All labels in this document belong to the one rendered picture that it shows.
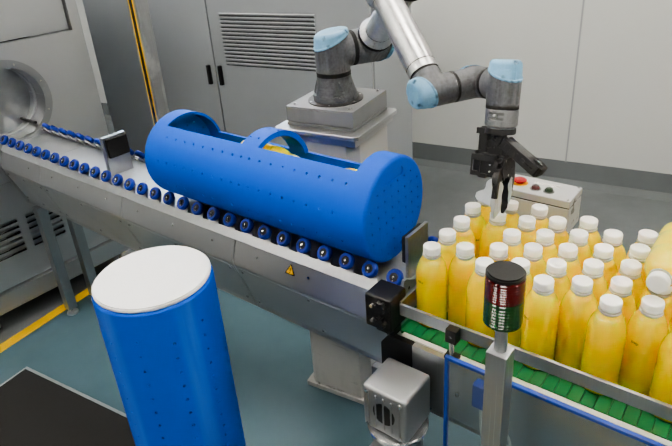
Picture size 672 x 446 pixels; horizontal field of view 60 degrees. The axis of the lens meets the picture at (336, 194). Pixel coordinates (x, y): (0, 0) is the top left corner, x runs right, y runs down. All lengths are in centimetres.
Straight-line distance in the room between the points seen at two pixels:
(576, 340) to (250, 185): 90
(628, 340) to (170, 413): 103
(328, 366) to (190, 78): 215
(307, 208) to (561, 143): 300
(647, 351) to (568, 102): 307
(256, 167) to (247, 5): 195
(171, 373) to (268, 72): 231
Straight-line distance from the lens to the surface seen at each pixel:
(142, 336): 141
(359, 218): 140
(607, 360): 126
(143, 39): 260
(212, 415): 160
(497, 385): 109
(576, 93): 417
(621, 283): 127
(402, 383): 134
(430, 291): 135
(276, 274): 172
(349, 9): 311
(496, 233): 146
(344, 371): 244
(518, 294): 96
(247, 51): 353
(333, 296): 160
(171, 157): 188
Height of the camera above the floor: 178
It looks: 26 degrees down
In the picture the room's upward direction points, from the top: 4 degrees counter-clockwise
